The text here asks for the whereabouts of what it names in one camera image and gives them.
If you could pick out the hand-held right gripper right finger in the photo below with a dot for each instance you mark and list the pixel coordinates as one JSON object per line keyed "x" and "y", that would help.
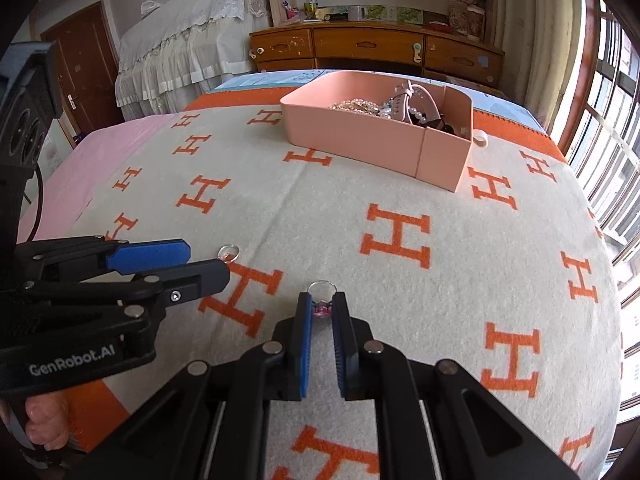
{"x": 341, "y": 350}

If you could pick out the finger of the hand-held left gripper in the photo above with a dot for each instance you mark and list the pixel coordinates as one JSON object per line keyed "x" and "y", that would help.
{"x": 150, "y": 255}
{"x": 195, "y": 277}

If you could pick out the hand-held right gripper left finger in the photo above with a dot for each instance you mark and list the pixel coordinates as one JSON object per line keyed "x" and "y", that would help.
{"x": 305, "y": 350}

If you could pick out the pink tray box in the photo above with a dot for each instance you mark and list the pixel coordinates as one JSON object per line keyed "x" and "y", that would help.
{"x": 350, "y": 135}

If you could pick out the pink wrist watch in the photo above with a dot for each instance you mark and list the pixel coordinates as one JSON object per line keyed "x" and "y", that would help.
{"x": 400, "y": 97}

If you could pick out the person's left hand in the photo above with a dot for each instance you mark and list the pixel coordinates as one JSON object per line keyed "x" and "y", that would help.
{"x": 45, "y": 422}

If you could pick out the pink bed sheet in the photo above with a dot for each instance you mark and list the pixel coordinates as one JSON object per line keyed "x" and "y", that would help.
{"x": 100, "y": 160}

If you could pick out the grey orange patterned blanket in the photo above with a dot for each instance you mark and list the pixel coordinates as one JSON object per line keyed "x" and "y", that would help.
{"x": 325, "y": 210}

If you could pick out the brown wooden door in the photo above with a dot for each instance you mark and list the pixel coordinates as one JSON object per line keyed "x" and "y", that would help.
{"x": 85, "y": 60}

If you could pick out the blue patterned sheet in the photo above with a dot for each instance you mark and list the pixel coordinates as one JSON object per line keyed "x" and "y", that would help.
{"x": 260, "y": 80}

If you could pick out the white cloth-covered furniture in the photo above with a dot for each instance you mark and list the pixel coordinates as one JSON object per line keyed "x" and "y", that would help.
{"x": 190, "y": 35}

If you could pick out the wooden desk with drawers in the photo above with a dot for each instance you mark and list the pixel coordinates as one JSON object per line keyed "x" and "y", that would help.
{"x": 370, "y": 42}

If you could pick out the brown patterned bag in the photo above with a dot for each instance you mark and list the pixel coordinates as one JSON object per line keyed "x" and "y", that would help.
{"x": 465, "y": 17}

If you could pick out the window with metal grille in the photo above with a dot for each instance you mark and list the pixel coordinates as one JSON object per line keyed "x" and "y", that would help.
{"x": 605, "y": 110}

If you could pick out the beige curtain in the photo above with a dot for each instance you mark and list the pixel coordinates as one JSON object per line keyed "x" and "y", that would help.
{"x": 530, "y": 35}

